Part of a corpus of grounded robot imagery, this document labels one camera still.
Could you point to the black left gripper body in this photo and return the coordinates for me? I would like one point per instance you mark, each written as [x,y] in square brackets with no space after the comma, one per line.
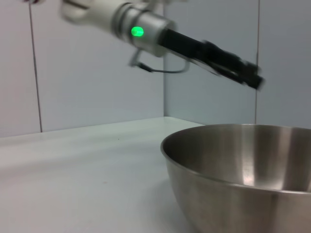
[187,46]

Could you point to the stainless steel mixing bowl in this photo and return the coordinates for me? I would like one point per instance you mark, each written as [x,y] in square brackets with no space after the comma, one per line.
[230,182]

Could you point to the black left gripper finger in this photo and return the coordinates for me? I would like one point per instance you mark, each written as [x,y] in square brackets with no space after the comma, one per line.
[243,77]
[235,63]

